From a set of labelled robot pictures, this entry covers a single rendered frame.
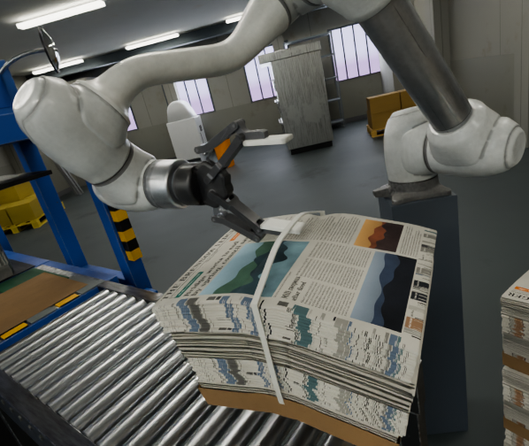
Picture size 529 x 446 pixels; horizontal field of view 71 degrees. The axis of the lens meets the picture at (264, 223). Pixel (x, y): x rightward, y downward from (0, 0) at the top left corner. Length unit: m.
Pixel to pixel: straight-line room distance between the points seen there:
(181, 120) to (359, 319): 9.74
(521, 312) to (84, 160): 1.02
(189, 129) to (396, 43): 9.32
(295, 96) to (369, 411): 7.29
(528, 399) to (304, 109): 6.90
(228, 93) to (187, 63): 10.05
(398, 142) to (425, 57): 0.36
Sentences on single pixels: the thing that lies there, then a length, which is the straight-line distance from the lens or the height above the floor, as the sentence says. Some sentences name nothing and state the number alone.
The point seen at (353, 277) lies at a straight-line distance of 0.54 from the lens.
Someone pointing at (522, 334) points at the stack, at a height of 0.73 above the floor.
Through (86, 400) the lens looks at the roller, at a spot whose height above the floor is 0.79.
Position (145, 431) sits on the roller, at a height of 0.80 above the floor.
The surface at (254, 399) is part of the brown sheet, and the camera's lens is 0.66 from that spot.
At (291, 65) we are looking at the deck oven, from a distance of 7.68.
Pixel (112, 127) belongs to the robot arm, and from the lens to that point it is 0.65.
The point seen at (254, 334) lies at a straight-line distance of 0.54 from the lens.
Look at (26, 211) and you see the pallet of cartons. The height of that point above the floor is 0.32.
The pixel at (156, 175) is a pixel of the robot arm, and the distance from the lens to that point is 0.67.
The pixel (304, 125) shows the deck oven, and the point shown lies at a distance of 7.73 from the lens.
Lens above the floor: 1.44
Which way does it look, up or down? 20 degrees down
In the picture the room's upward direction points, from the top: 14 degrees counter-clockwise
